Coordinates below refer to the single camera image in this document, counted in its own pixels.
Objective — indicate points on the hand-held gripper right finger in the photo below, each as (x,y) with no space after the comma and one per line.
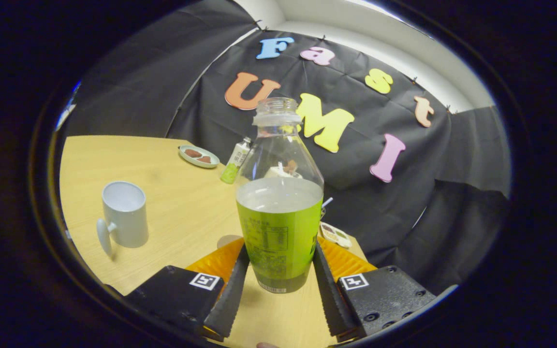
(329,299)

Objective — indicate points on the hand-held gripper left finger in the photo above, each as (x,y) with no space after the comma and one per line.
(232,299)

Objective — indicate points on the round brown coaster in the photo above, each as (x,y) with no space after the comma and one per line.
(227,240)

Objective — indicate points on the green label juice bottle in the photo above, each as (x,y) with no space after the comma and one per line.
(278,232)

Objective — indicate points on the pale grey cup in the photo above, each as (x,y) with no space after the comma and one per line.
(126,217)

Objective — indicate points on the small green white bottle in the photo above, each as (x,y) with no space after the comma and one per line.
(234,162)

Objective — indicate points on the white divided dish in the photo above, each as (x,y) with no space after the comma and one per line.
(336,236)

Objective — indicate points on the wooden table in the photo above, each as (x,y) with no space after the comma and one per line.
(172,193)

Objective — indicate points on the pale green plate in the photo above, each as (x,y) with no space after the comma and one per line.
(198,163)

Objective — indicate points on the brown meat piece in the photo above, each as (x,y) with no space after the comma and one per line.
(204,159)
(192,153)

